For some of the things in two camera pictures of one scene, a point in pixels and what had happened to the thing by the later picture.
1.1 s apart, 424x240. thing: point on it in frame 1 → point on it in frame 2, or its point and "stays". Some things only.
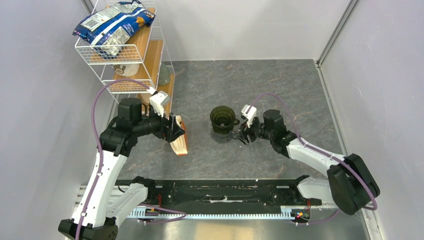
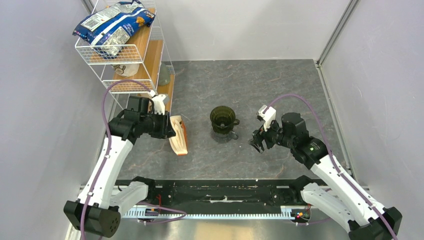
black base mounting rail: [221, 193] stays
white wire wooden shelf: [141, 69] stays
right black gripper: [249, 132] → [260, 134]
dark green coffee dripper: [222, 119] stays
